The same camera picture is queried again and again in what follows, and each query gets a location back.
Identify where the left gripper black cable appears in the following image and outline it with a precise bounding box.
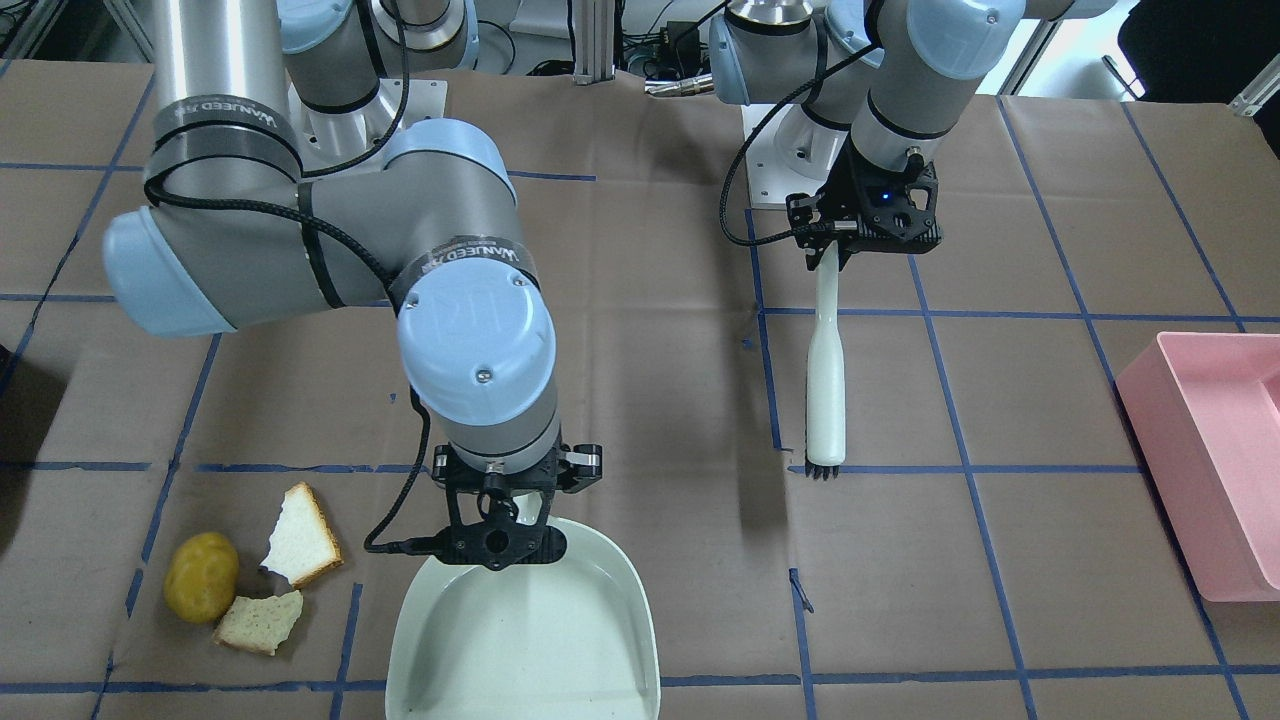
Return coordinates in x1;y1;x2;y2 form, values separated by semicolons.
718;40;881;249

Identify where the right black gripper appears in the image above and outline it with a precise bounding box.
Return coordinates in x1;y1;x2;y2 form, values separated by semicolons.
431;445;604;571

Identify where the yellow potato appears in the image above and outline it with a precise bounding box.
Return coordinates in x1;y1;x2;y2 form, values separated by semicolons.
163;532;239;624

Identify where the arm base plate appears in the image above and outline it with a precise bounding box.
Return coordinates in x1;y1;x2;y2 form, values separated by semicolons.
742;105;849;210
288;79;448;170

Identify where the small bread piece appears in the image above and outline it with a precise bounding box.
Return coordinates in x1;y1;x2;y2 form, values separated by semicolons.
212;591;305;657

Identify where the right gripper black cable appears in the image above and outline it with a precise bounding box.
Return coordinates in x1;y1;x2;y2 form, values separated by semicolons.
362;388;451;555

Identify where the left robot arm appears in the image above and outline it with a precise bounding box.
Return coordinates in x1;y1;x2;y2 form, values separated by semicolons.
707;1;1110;270

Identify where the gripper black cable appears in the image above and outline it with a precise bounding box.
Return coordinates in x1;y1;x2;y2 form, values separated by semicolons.
362;388;451;555
718;40;881;249

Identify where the pale green dustpan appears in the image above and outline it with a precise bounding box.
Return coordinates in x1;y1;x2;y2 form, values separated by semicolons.
384;518;660;719

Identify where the large bread slice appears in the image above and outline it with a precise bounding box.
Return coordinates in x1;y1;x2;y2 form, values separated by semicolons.
261;482;344;591

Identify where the aluminium frame post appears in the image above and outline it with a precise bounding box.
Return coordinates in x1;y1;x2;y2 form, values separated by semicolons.
570;1;618;86

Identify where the pink plastic bin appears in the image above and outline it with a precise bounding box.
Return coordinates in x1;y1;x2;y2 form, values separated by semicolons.
1117;332;1279;602

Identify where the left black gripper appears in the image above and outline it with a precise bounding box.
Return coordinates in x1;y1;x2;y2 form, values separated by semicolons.
786;140;943;272

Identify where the pale green hand brush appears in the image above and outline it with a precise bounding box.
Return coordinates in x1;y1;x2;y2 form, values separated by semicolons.
805;245;847;480

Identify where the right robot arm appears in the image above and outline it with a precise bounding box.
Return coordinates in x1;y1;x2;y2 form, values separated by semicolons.
102;1;603;571

